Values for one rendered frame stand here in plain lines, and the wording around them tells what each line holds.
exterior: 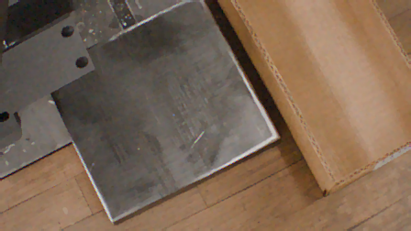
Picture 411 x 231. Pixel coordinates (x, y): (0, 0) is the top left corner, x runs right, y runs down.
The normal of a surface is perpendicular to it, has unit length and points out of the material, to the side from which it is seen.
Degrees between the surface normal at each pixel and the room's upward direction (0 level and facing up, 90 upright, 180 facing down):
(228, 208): 0
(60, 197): 0
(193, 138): 0
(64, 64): 30
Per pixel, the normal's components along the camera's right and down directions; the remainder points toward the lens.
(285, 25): -0.03, -0.25
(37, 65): 0.21, 0.19
